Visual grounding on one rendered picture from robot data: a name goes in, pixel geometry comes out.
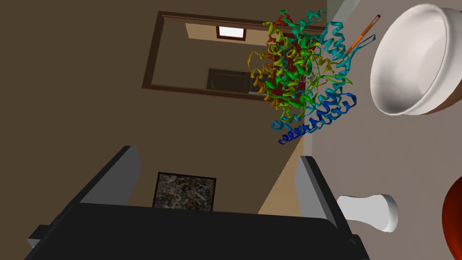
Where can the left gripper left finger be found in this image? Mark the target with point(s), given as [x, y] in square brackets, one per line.
[112, 178]

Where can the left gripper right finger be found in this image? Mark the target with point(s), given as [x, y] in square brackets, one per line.
[311, 191]

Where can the white salt shaker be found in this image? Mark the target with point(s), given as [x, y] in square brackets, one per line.
[371, 212]

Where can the dark framed abstract picture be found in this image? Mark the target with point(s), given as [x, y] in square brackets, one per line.
[184, 192]

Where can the multicoloured ribbon sculpture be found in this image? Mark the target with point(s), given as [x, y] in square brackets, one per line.
[306, 77]

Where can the red round object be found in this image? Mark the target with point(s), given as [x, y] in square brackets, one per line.
[454, 220]

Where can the orange pencil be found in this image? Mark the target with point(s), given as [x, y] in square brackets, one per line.
[362, 35]

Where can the white bowl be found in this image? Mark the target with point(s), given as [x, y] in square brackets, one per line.
[415, 61]

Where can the small bright window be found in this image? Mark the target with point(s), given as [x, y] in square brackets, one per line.
[231, 32]

